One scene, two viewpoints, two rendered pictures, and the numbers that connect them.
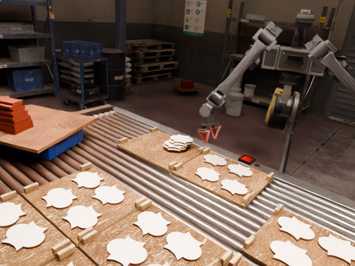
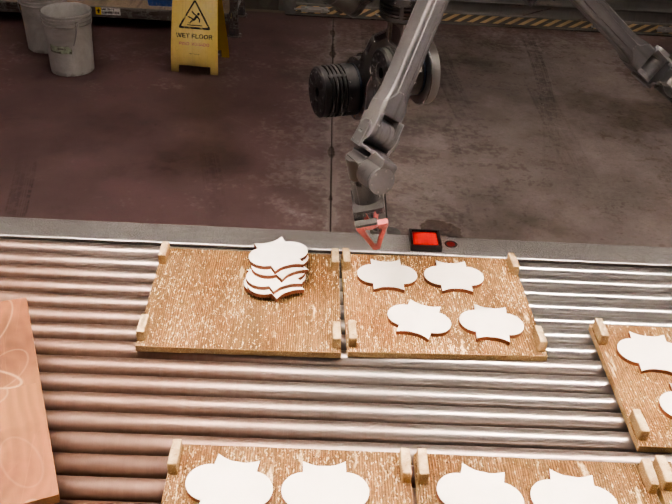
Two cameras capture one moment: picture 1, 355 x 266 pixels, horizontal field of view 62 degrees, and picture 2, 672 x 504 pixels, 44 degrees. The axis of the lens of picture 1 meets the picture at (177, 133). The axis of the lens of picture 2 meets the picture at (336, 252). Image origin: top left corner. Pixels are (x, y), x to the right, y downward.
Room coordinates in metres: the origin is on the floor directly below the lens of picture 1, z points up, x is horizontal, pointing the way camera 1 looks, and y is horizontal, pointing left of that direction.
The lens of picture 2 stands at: (0.37, 0.87, 2.04)
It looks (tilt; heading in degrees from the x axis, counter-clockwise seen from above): 34 degrees down; 320
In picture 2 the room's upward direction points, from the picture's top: 4 degrees clockwise
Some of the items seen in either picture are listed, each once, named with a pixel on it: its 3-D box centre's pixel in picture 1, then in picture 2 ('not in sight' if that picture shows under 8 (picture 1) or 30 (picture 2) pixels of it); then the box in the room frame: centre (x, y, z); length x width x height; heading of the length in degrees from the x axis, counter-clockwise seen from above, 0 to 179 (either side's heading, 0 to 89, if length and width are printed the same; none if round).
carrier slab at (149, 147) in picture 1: (162, 148); (245, 299); (1.59, 0.08, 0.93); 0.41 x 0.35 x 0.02; 53
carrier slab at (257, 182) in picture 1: (223, 174); (436, 303); (1.34, -0.26, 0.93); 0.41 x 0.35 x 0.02; 54
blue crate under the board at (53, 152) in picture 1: (44, 136); not in sight; (1.52, 0.75, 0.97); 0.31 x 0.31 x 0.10; 74
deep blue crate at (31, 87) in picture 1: (25, 77); not in sight; (5.17, 2.79, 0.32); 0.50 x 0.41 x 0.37; 138
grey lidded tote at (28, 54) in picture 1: (27, 53); not in sight; (5.20, 2.72, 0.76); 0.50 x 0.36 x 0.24; 148
